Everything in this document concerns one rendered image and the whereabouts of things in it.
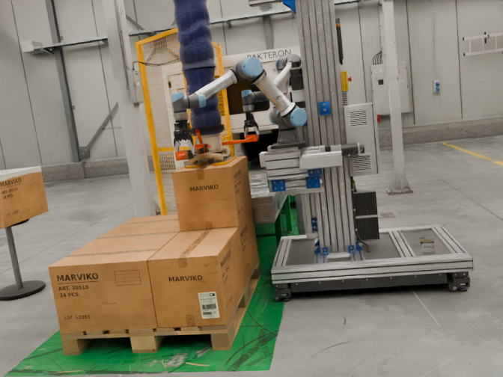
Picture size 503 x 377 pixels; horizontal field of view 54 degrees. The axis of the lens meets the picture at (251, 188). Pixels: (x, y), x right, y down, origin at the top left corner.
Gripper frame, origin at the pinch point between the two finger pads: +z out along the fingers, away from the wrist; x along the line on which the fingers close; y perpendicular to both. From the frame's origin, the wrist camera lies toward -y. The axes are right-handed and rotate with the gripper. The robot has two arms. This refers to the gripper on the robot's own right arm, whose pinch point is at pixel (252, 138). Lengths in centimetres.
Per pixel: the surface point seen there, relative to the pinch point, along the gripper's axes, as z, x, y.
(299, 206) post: 68, 25, -62
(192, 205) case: 36, -35, 60
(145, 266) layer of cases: 57, -48, 120
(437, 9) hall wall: -200, 323, -895
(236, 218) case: 48, -6, 60
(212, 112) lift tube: -21.9, -19.2, 36.9
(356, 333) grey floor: 108, 63, 106
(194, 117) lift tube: -20, -32, 38
